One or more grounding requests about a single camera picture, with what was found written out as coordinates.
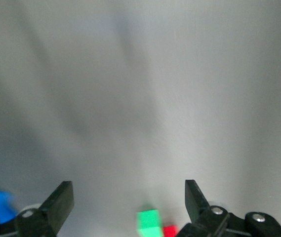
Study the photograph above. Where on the small red cube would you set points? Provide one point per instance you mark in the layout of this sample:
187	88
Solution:
170	232

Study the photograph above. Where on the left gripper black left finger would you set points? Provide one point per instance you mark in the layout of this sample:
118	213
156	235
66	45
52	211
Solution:
56	209

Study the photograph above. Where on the small green cube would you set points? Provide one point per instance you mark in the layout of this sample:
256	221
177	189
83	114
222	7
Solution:
149	221

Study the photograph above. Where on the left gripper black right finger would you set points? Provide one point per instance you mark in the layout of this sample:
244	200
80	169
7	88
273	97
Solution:
197	207

